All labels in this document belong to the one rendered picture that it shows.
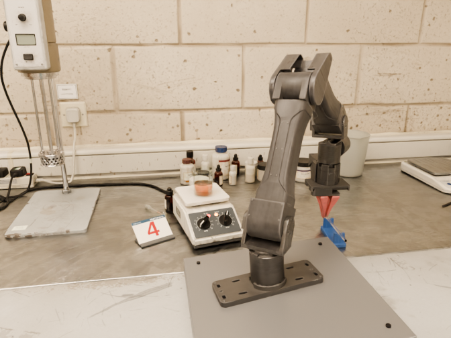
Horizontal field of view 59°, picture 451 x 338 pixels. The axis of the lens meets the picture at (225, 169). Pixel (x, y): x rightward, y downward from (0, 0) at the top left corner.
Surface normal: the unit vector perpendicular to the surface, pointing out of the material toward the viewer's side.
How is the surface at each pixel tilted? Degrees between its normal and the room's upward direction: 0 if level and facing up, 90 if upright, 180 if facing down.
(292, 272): 5
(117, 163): 90
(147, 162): 90
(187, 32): 90
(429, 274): 0
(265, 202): 58
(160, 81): 90
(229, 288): 5
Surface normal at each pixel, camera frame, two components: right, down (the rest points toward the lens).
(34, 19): 0.17, 0.32
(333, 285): -0.07, -0.95
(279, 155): -0.47, -0.27
